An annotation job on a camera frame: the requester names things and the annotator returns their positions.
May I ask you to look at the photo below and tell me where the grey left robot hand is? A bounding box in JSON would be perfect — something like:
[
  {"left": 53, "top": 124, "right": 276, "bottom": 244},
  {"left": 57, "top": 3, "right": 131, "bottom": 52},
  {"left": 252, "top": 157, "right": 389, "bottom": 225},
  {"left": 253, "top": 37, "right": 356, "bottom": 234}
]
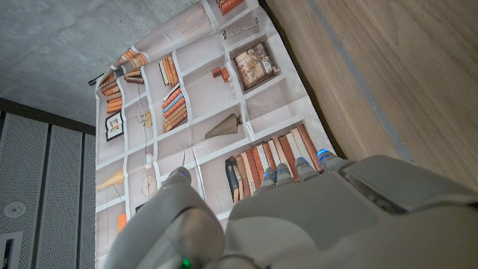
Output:
[{"left": 102, "top": 149, "right": 478, "bottom": 269}]

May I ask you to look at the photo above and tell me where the printed bookshelf backdrop cloth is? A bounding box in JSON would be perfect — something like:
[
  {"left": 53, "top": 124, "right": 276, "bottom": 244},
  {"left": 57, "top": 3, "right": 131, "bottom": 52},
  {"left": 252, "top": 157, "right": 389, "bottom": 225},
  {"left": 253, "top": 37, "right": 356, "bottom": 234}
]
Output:
[{"left": 95, "top": 0, "right": 347, "bottom": 269}]

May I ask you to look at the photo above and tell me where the grey tape outline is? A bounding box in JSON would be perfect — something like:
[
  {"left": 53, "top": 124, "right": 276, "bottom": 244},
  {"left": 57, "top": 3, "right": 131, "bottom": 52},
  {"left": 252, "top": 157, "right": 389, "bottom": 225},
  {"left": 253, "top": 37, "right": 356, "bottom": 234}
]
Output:
[{"left": 308, "top": 0, "right": 415, "bottom": 165}]

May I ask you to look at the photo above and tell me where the white round fixture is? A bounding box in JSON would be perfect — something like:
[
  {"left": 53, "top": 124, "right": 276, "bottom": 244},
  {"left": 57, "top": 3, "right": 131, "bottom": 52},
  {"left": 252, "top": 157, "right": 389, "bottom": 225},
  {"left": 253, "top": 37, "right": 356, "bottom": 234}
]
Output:
[{"left": 3, "top": 201, "right": 27, "bottom": 219}]

